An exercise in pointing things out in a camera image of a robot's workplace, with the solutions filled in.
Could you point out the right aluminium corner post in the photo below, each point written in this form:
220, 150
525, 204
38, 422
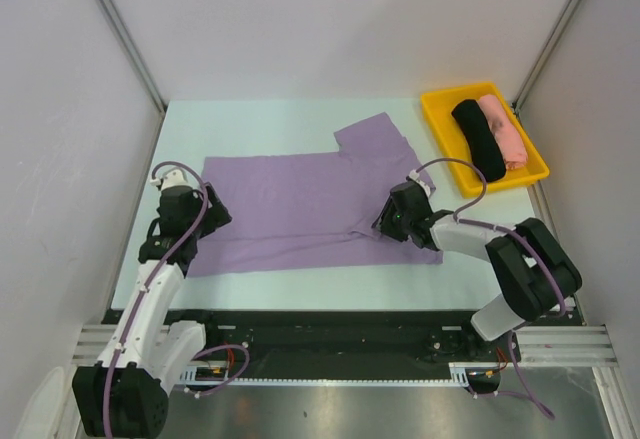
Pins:
553, 39

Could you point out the aluminium frame rail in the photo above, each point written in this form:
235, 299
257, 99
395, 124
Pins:
540, 346

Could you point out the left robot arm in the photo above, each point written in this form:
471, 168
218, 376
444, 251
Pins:
125, 393

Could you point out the rolled black t shirt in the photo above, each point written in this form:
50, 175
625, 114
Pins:
484, 151

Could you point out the yellow plastic tray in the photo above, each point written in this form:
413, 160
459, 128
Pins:
461, 131

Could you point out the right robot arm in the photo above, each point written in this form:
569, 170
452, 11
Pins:
534, 273

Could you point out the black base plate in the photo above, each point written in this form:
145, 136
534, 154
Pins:
346, 345

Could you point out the purple t shirt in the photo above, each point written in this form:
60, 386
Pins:
311, 210

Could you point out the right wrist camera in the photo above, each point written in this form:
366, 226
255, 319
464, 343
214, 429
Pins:
414, 176

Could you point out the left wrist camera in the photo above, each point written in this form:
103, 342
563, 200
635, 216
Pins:
174, 177

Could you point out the rolled pink t shirt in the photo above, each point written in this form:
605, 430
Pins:
505, 134

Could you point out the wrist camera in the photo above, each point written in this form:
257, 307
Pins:
174, 177
414, 176

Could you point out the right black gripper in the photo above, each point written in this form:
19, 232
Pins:
383, 222

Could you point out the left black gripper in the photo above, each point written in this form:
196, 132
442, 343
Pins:
215, 216

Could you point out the left aluminium corner post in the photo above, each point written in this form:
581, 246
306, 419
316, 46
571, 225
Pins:
132, 53

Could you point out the aluminium corner post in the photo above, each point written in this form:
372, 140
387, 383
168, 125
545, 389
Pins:
132, 53
553, 39

